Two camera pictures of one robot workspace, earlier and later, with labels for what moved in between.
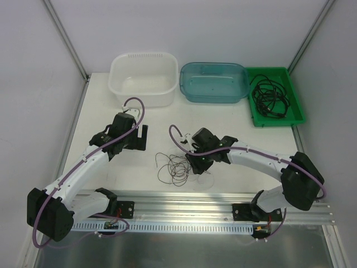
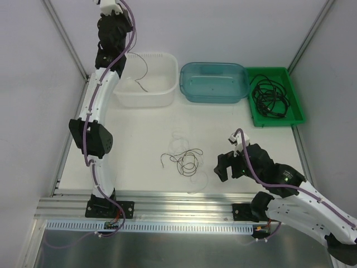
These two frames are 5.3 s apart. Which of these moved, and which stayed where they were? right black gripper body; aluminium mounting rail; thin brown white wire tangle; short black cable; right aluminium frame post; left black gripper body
Moved: left black gripper body; right black gripper body; thin brown white wire tangle
Stayed: aluminium mounting rail; short black cable; right aluminium frame post
